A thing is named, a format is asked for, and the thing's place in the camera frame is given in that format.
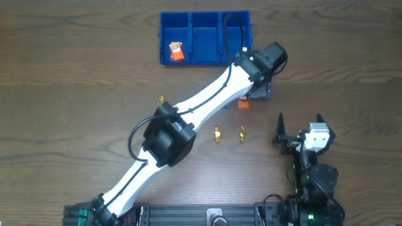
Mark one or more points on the mounting rail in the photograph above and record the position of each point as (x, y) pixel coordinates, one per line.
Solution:
(179, 216)

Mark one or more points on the gold candy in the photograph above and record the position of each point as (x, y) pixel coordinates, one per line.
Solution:
(161, 100)
(217, 134)
(242, 134)

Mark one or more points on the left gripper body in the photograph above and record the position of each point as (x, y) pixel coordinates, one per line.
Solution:
(262, 91)

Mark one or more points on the orange candy box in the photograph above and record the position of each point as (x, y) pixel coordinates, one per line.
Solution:
(243, 104)
(176, 53)

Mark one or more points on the blue tray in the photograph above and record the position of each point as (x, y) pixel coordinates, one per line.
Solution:
(204, 37)

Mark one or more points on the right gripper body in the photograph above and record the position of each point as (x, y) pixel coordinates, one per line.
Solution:
(292, 145)

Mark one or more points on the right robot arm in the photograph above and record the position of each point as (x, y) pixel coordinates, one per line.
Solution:
(323, 182)

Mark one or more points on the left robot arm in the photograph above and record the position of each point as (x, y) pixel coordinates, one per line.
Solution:
(213, 97)

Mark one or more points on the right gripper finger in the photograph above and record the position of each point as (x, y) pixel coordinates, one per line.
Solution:
(320, 119)
(279, 133)

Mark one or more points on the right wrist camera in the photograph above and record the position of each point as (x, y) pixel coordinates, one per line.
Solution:
(317, 135)

